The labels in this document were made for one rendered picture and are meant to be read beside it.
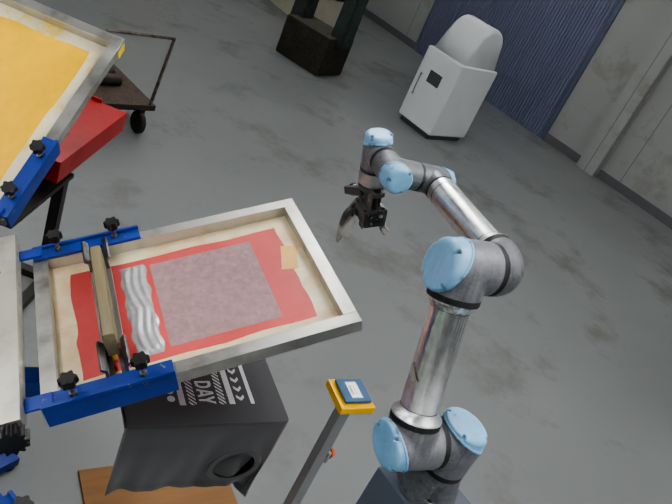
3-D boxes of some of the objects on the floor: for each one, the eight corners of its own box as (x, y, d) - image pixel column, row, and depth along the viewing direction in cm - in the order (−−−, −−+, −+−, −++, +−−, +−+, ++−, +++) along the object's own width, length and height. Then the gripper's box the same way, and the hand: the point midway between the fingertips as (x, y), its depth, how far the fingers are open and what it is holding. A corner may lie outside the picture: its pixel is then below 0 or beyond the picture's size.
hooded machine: (422, 140, 782) (478, 26, 716) (392, 114, 819) (442, 4, 752) (464, 144, 831) (520, 38, 764) (433, 120, 868) (484, 16, 801)
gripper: (344, 197, 175) (337, 256, 187) (412, 188, 182) (400, 246, 194) (333, 180, 181) (326, 238, 193) (398, 172, 188) (388, 229, 200)
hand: (359, 237), depth 196 cm, fingers open, 14 cm apart
